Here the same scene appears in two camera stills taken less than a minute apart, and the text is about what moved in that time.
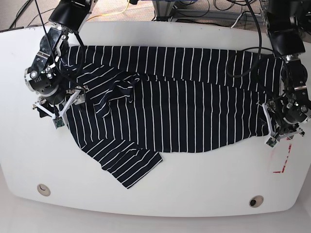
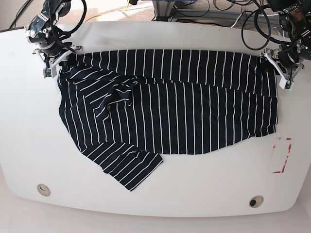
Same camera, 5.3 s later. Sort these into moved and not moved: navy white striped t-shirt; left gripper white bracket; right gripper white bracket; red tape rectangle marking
Moved: left gripper white bracket; right gripper white bracket
Not moved: red tape rectangle marking; navy white striped t-shirt
